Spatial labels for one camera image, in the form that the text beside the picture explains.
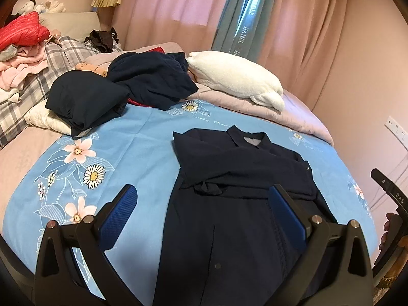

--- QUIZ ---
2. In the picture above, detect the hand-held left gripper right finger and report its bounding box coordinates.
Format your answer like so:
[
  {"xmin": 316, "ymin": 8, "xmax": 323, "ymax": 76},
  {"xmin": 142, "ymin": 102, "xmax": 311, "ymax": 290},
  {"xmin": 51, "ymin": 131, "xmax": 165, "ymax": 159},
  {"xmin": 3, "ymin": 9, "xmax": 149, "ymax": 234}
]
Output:
[{"xmin": 268, "ymin": 184, "xmax": 373, "ymax": 306}]

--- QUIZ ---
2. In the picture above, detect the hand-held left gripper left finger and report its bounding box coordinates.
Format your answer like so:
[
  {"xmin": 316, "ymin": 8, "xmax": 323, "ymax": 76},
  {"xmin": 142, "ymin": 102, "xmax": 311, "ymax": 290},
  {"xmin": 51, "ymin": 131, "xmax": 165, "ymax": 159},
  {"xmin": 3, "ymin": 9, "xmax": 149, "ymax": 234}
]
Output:
[{"xmin": 33, "ymin": 184, "xmax": 138, "ymax": 306}]

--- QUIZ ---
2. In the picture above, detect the navy collared shirt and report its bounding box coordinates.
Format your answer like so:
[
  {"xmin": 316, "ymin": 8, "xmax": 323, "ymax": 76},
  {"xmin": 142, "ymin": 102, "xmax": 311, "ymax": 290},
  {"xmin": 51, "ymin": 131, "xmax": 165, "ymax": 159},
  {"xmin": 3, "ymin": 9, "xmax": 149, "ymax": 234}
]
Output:
[{"xmin": 152, "ymin": 126, "xmax": 338, "ymax": 306}]

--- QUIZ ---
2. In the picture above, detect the pink clothes pile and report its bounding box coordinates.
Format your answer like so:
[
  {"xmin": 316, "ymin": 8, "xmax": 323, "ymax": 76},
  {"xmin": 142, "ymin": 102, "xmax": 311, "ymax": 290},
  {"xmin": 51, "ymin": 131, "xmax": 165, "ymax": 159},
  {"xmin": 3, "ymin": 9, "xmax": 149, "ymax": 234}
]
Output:
[{"xmin": 0, "ymin": 43, "xmax": 48, "ymax": 91}]

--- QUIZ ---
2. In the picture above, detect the person's right hand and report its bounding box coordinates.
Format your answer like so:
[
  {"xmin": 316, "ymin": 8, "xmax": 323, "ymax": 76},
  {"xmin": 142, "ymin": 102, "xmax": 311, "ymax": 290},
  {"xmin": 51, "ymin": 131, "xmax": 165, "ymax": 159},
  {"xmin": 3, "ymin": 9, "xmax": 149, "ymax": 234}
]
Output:
[{"xmin": 379, "ymin": 212, "xmax": 398, "ymax": 251}]

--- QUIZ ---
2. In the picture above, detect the blue floral bed sheet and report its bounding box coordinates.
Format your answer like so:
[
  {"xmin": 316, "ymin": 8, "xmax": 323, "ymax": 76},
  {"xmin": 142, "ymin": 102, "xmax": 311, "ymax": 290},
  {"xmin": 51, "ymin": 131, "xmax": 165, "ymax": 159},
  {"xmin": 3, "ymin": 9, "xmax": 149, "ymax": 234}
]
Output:
[{"xmin": 0, "ymin": 100, "xmax": 378, "ymax": 294}]

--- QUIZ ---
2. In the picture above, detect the lilac quilt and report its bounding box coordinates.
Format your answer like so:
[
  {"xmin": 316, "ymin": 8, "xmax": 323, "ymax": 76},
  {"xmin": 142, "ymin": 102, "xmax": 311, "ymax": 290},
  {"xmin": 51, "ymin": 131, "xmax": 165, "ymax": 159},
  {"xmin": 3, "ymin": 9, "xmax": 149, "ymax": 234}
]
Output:
[{"xmin": 83, "ymin": 42, "xmax": 335, "ymax": 146}]

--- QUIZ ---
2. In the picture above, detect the pink bed sheet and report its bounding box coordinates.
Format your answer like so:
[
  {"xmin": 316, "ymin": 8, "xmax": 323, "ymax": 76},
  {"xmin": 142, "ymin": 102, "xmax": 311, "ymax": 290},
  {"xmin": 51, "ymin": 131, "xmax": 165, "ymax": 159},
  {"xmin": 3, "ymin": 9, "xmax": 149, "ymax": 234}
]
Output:
[{"xmin": 0, "ymin": 127, "xmax": 66, "ymax": 195}]

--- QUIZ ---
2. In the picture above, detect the white folded cloth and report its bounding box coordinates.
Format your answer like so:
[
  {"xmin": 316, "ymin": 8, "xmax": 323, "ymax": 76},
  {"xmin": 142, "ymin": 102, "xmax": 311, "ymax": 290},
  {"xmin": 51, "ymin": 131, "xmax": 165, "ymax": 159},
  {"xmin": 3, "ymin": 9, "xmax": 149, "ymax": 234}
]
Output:
[{"xmin": 25, "ymin": 102, "xmax": 93, "ymax": 134}]

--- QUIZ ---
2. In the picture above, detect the folded navy garment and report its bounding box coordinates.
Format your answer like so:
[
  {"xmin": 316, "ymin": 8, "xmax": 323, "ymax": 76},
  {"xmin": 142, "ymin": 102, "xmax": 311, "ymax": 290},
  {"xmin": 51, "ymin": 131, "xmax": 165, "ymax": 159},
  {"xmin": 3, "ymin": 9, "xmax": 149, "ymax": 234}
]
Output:
[{"xmin": 45, "ymin": 71, "xmax": 131, "ymax": 137}]

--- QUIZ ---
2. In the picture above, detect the crumpled navy garment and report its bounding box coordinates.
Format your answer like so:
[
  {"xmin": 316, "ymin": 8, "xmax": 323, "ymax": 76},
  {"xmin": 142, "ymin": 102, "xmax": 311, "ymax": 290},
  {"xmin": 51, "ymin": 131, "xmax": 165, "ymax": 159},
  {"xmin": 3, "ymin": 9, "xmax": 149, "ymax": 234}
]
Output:
[{"xmin": 107, "ymin": 51, "xmax": 199, "ymax": 110}]

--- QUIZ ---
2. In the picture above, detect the white plush pillow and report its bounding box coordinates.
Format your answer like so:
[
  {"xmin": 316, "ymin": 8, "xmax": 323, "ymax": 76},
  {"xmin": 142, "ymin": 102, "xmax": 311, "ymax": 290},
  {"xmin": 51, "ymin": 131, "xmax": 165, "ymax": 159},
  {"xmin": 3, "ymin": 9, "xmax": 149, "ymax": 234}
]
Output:
[{"xmin": 186, "ymin": 50, "xmax": 285, "ymax": 111}]

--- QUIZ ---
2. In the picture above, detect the grey plaid blanket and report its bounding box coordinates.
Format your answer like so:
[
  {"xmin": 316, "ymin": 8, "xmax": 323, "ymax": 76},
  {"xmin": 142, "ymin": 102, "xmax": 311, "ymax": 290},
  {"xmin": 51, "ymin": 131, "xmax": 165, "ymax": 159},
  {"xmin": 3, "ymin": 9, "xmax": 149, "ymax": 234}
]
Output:
[{"xmin": 0, "ymin": 36, "xmax": 123, "ymax": 149}]

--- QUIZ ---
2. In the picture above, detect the dark brown garment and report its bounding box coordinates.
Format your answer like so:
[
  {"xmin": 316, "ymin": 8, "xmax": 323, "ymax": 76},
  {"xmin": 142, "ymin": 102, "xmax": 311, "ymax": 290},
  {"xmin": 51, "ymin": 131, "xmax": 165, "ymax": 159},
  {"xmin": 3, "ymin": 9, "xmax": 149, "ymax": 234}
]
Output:
[{"xmin": 84, "ymin": 27, "xmax": 119, "ymax": 53}]

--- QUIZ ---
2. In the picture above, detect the pink curtain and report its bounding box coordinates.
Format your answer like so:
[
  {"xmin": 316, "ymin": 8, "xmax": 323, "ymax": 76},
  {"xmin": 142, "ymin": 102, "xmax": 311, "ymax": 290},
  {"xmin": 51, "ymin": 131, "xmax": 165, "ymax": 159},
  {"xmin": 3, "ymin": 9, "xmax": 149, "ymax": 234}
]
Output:
[
  {"xmin": 123, "ymin": 0, "xmax": 236, "ymax": 53},
  {"xmin": 255, "ymin": 0, "xmax": 348, "ymax": 115}
]

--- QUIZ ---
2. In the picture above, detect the beige pillow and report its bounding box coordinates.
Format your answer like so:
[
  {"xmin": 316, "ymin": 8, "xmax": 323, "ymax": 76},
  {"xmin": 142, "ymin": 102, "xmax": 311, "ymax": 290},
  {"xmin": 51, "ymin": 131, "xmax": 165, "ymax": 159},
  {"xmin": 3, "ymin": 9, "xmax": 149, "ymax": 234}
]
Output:
[{"xmin": 38, "ymin": 12, "xmax": 100, "ymax": 43}]

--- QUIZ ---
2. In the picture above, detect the grey-blue curtain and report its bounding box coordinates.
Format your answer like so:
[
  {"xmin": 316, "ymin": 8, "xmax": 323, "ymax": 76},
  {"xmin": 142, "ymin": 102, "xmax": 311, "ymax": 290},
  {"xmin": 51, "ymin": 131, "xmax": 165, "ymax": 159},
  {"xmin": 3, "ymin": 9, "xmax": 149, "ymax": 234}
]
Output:
[{"xmin": 212, "ymin": 0, "xmax": 281, "ymax": 61}]

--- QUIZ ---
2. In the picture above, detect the red puffer jacket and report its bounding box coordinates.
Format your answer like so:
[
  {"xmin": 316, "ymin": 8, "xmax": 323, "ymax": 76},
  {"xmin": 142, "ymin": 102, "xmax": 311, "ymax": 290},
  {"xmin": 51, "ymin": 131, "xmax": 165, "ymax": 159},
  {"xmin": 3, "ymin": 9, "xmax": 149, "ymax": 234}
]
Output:
[{"xmin": 0, "ymin": 11, "xmax": 51, "ymax": 52}]

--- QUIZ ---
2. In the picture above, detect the cream plush toy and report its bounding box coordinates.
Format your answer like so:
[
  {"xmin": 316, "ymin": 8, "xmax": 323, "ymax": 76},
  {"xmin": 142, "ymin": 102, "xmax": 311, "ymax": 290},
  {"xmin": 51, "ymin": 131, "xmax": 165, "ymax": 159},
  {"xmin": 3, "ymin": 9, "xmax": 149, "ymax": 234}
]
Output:
[{"xmin": 33, "ymin": 0, "xmax": 66, "ymax": 14}]

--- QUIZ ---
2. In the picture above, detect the panda plush toy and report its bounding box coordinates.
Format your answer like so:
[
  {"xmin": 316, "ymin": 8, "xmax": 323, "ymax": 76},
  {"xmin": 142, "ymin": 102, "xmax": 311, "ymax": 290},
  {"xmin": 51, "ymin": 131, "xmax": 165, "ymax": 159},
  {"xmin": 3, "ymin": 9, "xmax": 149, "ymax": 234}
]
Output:
[{"xmin": 13, "ymin": 0, "xmax": 37, "ymax": 16}]

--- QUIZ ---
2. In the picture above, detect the thin wall cable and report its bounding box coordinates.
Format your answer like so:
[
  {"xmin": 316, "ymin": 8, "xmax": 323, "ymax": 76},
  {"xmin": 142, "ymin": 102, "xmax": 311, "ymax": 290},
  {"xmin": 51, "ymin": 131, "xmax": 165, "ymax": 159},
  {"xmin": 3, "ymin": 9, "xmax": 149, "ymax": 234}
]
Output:
[{"xmin": 366, "ymin": 153, "xmax": 406, "ymax": 211}]

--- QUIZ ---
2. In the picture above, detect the white wall socket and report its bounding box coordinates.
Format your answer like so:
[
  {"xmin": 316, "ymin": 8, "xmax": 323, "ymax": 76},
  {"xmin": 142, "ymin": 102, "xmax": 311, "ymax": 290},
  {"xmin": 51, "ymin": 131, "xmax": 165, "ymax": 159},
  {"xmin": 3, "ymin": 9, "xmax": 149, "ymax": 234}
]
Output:
[{"xmin": 385, "ymin": 116, "xmax": 408, "ymax": 145}]

